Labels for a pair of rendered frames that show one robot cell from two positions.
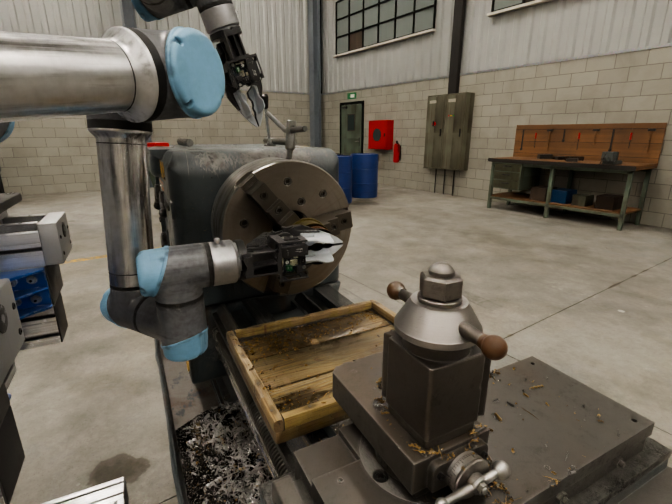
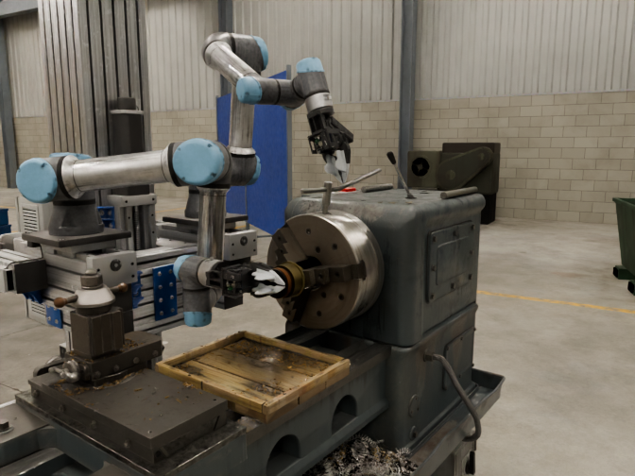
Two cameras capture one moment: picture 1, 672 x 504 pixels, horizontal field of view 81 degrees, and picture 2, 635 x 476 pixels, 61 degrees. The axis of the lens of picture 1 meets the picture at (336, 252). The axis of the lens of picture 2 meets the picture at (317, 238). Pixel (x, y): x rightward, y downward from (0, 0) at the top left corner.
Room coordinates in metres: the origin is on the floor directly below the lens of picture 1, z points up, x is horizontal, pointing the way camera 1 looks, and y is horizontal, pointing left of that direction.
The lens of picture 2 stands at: (0.28, -1.17, 1.41)
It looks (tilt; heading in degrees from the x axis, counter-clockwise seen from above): 10 degrees down; 64
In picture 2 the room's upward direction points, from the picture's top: straight up
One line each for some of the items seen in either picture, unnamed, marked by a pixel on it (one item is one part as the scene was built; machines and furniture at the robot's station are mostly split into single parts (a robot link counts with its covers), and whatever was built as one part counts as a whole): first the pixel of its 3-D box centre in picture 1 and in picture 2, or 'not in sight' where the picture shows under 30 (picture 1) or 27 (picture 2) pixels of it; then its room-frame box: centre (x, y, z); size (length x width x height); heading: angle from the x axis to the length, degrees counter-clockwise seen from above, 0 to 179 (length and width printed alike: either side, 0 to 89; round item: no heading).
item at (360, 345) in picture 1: (337, 352); (253, 368); (0.68, 0.00, 0.89); 0.36 x 0.30 x 0.04; 118
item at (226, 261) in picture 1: (224, 260); (214, 272); (0.64, 0.19, 1.09); 0.08 x 0.05 x 0.08; 26
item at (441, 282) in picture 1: (440, 281); (91, 278); (0.33, -0.09, 1.17); 0.04 x 0.04 x 0.03
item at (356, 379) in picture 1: (411, 422); (110, 360); (0.35, -0.08, 0.99); 0.20 x 0.10 x 0.05; 28
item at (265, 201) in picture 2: not in sight; (246, 162); (2.93, 6.81, 1.18); 4.12 x 0.80 x 2.35; 86
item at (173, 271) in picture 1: (175, 270); (195, 270); (0.61, 0.26, 1.08); 0.11 x 0.08 x 0.09; 116
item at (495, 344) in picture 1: (482, 340); (65, 300); (0.28, -0.12, 1.13); 0.04 x 0.02 x 0.02; 28
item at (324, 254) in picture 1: (324, 256); (266, 290); (0.72, 0.02, 1.07); 0.09 x 0.06 x 0.03; 116
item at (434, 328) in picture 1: (438, 314); (93, 295); (0.33, -0.09, 1.13); 0.08 x 0.08 x 0.03
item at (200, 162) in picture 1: (235, 208); (386, 252); (1.27, 0.33, 1.06); 0.59 x 0.48 x 0.39; 28
